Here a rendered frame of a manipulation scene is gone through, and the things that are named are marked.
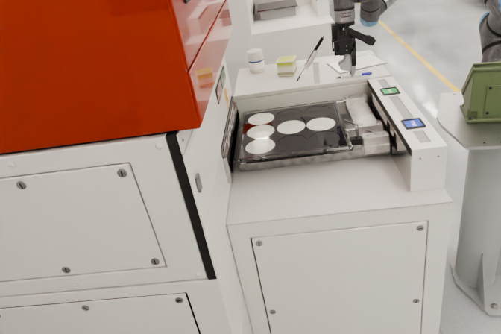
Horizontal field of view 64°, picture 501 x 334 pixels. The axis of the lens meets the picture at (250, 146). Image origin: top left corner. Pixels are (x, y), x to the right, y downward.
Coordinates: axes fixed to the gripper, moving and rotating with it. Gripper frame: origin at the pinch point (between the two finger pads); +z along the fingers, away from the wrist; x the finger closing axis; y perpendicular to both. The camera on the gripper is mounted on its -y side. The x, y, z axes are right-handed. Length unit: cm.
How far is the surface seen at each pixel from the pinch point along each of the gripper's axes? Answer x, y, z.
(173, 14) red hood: 86, 44, -42
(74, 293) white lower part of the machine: 84, 86, 21
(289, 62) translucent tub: -10.0, 24.3, -4.9
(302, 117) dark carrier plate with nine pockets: 17.0, 22.3, 9.0
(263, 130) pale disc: 23.3, 36.9, 9.2
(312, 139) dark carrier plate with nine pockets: 34.3, 20.2, 10.0
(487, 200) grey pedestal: 23, -44, 51
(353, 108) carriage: 10.6, 2.4, 10.8
